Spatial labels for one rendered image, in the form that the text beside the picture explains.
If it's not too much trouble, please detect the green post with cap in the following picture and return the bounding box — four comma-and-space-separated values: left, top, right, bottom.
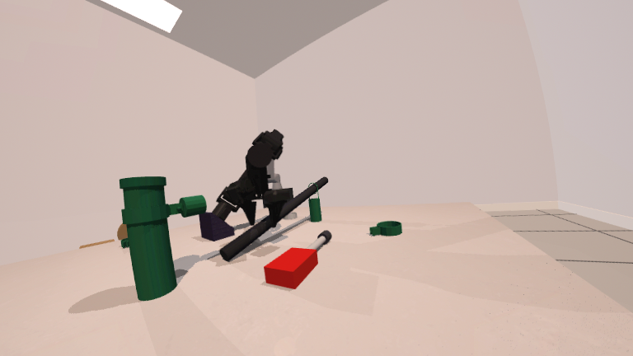
120, 176, 177, 301

